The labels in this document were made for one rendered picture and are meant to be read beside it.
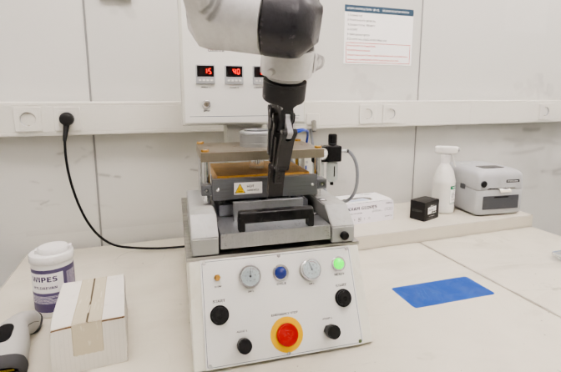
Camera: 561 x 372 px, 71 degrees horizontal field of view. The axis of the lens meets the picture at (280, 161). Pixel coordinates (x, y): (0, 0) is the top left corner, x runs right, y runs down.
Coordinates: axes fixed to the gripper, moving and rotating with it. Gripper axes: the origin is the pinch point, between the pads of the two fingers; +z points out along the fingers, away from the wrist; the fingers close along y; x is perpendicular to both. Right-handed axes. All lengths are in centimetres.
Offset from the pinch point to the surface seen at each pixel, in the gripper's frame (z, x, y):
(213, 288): 15.8, -12.9, 10.9
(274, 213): 4.9, -0.8, 4.1
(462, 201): 39, 85, -40
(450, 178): 29, 78, -41
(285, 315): 20.4, 0.0, 15.3
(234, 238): 8.9, -8.6, 5.7
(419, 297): 30.5, 36.2, 7.2
